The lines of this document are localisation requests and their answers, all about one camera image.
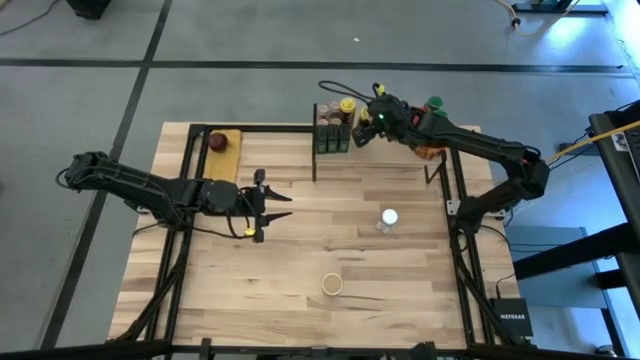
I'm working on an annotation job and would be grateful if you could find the yellow cable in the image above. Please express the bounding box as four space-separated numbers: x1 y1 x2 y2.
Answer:
544 118 640 165

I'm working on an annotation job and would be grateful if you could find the black side desk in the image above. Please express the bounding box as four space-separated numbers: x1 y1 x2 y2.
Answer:
512 99 640 359

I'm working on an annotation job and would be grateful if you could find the yellow extension cord with plug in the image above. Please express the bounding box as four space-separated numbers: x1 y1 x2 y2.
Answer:
496 0 587 39

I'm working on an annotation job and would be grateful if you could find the black floor object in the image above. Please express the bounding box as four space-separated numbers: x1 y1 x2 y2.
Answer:
66 0 113 20

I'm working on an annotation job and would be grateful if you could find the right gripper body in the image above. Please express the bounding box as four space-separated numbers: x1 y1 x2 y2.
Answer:
367 94 417 145

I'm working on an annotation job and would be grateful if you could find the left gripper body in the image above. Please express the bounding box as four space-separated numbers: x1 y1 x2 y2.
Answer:
238 168 267 244

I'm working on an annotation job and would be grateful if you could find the dark red apple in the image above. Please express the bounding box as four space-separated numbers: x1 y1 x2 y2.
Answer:
208 131 230 153

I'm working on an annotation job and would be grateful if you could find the orange taco seasoning packet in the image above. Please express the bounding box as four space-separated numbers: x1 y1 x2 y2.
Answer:
413 142 449 162

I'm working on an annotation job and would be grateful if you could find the white-lidded glass spice jar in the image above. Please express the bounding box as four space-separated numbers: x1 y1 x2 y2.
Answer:
375 208 400 235

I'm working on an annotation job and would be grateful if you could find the black aluminium table frame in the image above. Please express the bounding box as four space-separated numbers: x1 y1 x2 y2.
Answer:
0 122 640 360

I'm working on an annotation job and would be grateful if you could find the black stand base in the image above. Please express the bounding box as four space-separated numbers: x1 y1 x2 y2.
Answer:
512 0 609 15

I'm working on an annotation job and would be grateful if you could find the black Netgear network switch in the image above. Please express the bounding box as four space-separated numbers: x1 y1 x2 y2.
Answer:
488 297 535 338

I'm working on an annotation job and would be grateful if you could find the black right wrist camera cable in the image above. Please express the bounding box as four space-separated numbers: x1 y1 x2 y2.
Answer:
318 79 377 102

